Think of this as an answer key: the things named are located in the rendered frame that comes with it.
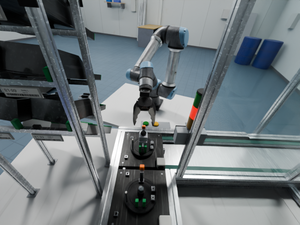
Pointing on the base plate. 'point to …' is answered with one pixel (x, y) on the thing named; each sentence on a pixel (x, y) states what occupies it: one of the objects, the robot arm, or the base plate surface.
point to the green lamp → (197, 100)
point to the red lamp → (193, 112)
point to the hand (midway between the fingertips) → (143, 123)
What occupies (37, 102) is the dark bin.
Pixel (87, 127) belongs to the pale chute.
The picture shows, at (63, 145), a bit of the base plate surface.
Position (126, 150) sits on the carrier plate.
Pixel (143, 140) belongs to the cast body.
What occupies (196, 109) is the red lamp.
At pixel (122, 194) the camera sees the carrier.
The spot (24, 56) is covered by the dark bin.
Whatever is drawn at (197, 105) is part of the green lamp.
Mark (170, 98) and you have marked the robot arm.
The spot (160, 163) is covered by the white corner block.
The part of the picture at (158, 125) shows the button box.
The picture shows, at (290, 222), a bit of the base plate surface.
